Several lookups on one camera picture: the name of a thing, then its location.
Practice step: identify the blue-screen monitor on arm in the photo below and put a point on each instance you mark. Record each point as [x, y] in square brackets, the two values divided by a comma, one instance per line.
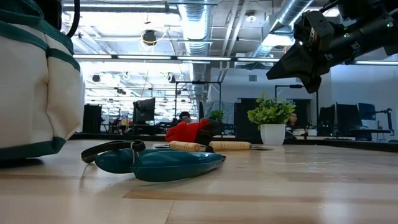
[368, 111]

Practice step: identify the overhead light bar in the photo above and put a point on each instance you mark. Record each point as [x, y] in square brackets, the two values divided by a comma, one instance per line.
[202, 58]

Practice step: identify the small green plant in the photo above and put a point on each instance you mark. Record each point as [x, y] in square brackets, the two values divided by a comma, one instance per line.
[216, 115]

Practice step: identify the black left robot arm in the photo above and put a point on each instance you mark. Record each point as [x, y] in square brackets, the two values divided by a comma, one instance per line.
[49, 12]

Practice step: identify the wide black computer monitor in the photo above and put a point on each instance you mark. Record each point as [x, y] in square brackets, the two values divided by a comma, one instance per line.
[345, 119]

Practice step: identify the person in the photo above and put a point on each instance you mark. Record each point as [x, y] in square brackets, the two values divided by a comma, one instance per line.
[185, 116]
[293, 119]

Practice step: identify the green plant in white pot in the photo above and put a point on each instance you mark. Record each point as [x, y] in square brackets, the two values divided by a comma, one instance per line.
[272, 133]

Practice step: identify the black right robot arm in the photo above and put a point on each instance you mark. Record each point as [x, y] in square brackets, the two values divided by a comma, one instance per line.
[382, 34]

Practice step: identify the red and black garden glove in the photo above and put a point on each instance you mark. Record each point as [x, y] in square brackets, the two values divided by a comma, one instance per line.
[186, 132]

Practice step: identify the black pipe stand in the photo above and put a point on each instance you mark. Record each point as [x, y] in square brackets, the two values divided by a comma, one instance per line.
[199, 82]

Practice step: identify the cream green-trimmed gardening bag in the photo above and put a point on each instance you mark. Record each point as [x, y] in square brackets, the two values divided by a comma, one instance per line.
[31, 93]

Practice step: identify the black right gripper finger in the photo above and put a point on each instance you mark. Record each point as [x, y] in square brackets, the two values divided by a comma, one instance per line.
[292, 67]
[312, 84]

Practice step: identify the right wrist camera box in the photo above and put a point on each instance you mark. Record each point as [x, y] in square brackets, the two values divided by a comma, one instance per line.
[323, 28]

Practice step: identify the tall black cabinet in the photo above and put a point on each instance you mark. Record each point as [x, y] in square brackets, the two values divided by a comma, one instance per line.
[241, 121]

